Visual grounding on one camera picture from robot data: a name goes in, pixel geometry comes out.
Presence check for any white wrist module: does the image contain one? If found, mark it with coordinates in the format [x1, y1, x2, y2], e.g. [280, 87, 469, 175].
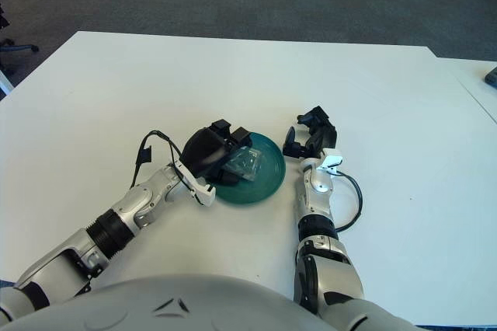
[316, 148, 345, 172]
[178, 159, 217, 207]

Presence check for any clear bottle with blue cap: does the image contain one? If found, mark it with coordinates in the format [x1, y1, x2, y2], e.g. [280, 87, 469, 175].
[223, 147, 264, 183]

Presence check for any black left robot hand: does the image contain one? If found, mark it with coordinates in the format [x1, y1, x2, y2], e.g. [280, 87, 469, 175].
[181, 119, 253, 186]

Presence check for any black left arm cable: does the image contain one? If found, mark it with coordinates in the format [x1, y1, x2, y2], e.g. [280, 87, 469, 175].
[130, 131, 183, 192]

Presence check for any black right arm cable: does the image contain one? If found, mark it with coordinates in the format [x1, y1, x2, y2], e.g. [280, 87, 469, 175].
[333, 170, 363, 233]

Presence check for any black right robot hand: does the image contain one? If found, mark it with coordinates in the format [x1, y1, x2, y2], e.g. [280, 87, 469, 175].
[282, 105, 338, 159]

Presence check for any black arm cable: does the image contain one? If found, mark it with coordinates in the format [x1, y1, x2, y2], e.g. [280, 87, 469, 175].
[333, 170, 363, 233]
[130, 131, 183, 192]

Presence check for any grey robot torso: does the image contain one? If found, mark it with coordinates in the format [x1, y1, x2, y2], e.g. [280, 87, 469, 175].
[0, 274, 335, 331]

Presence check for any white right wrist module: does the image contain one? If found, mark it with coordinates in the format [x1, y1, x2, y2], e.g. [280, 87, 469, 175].
[316, 148, 345, 172]

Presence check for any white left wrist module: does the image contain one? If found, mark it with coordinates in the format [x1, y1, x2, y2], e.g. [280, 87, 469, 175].
[178, 159, 217, 207]

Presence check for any black office chair blue base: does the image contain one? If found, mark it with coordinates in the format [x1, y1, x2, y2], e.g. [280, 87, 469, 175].
[0, 2, 40, 74]

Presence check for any green round plate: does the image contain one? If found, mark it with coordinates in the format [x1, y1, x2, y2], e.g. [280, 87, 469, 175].
[211, 131, 287, 207]

